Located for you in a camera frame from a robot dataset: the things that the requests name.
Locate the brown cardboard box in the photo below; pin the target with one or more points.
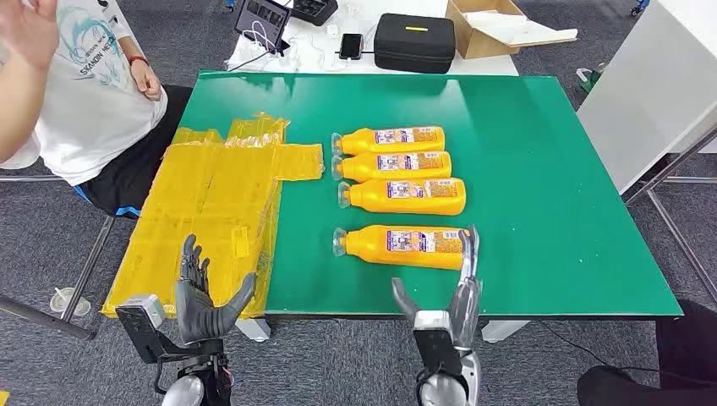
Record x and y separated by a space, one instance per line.
476 47

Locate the orange detergent bottle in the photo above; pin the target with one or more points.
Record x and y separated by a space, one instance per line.
361 141
364 166
369 196
369 246

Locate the metal chair frame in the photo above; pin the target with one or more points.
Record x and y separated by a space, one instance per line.
45 316

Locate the black carrying case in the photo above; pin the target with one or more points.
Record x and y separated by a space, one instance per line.
414 45

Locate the person's left hand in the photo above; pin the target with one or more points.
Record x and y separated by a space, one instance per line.
147 81

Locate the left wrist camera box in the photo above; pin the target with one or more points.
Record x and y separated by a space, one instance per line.
140 330

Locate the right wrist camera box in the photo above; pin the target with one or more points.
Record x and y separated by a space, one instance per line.
437 344

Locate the black tablet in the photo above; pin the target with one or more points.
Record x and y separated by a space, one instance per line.
260 17

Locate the yellow floor marker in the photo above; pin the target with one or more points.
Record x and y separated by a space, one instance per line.
3 399

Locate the clear plastic cup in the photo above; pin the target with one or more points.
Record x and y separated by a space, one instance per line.
59 302

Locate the person's right hand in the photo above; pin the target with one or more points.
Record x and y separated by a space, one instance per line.
31 28

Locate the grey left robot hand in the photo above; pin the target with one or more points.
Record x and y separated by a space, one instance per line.
196 314

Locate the metal table frame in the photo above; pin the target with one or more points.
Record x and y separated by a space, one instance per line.
675 232

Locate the person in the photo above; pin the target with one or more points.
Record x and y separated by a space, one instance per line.
84 112

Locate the white table foot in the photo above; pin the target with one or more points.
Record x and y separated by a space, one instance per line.
255 330
501 330

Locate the white cabinet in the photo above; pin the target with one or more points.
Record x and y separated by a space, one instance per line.
650 84

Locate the yellow taped cardboard sheet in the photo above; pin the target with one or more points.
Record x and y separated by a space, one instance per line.
207 213

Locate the white sheet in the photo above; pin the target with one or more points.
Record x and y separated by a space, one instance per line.
521 31

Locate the person's left forearm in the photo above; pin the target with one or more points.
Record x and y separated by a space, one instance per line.
130 50

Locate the small white case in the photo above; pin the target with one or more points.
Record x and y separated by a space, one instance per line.
333 30

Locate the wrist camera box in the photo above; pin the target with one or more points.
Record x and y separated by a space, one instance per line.
140 330
437 344

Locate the black smartphone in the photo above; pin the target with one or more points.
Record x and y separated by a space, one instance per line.
351 46

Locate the green floor object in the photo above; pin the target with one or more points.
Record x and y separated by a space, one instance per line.
591 81

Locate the person's right forearm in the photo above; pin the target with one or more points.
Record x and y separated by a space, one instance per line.
19 101

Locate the black device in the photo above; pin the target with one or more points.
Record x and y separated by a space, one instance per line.
313 10

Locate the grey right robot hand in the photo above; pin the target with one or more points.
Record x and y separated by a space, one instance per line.
466 314

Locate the blue wheeled object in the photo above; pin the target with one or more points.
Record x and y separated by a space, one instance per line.
639 5

